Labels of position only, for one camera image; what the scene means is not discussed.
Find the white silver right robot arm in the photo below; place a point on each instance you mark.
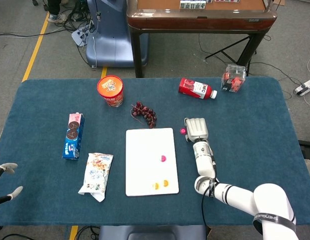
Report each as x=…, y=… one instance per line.
x=204, y=160

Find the black metal frame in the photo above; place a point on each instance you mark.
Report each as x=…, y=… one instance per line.
x=307, y=146

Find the white rectangular board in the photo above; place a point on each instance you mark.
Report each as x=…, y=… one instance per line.
x=144, y=150

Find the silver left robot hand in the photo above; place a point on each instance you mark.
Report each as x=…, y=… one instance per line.
x=10, y=167

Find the orange instant noodle cup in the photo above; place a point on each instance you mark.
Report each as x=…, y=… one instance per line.
x=110, y=87

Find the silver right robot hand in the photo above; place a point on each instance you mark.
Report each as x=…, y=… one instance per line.
x=197, y=128

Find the red juice bottle white cap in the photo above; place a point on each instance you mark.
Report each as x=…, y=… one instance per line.
x=194, y=88

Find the white power strip black plug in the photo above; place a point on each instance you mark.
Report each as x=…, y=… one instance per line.
x=305, y=87

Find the blue table cloth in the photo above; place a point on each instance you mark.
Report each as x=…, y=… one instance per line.
x=245, y=150

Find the blue cookie box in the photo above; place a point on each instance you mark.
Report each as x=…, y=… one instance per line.
x=73, y=137

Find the orange disc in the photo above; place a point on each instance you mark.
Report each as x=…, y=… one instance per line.
x=165, y=183
x=156, y=185

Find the bunch of dark red grapes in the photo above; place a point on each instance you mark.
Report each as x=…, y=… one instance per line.
x=144, y=112

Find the row of red-faced mahjong tiles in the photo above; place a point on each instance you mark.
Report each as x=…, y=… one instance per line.
x=222, y=1

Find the thin black pole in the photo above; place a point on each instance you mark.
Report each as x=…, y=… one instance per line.
x=277, y=5

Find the blue grey machine base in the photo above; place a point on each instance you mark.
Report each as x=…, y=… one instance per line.
x=112, y=37

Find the clear box with red toy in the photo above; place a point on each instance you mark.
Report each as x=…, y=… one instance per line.
x=233, y=80

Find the person in black, pale shoes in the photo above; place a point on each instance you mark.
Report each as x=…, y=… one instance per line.
x=54, y=7

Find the pink disc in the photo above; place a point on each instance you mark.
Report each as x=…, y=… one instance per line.
x=182, y=130
x=163, y=158

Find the row of green-faced mahjong tiles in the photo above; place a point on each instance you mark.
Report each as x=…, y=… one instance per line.
x=192, y=5

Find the grey blue robot torso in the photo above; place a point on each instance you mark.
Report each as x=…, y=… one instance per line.
x=152, y=233

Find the white snack bag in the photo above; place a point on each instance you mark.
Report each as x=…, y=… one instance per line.
x=96, y=175

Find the brown mahjong table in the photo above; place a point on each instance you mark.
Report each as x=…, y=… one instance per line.
x=202, y=22

